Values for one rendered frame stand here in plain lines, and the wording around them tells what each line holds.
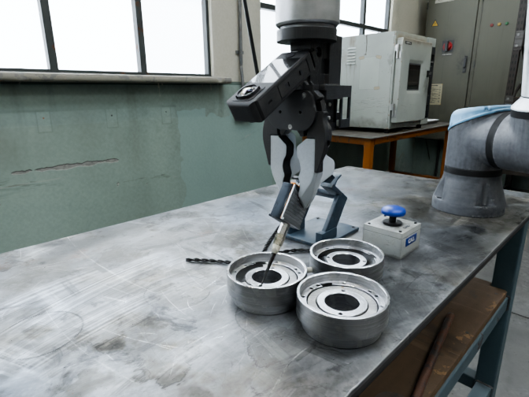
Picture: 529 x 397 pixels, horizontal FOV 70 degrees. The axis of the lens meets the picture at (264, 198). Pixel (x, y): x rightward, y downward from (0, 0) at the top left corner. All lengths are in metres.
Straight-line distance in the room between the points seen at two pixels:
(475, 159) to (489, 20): 3.48
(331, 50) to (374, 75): 2.29
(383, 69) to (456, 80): 1.71
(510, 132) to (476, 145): 0.07
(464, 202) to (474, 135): 0.14
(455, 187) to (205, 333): 0.65
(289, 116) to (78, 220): 1.70
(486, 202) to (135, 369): 0.76
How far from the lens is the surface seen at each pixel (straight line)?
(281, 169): 0.48
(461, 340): 0.96
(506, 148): 0.86
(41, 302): 0.59
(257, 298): 0.46
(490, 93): 4.27
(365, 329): 0.42
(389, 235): 0.65
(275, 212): 0.47
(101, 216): 2.10
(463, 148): 0.92
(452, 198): 0.93
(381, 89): 2.75
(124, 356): 0.45
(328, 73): 0.50
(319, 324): 0.42
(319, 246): 0.59
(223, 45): 2.47
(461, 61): 4.37
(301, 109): 0.45
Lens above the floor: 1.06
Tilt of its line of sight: 16 degrees down
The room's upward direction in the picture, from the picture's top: straight up
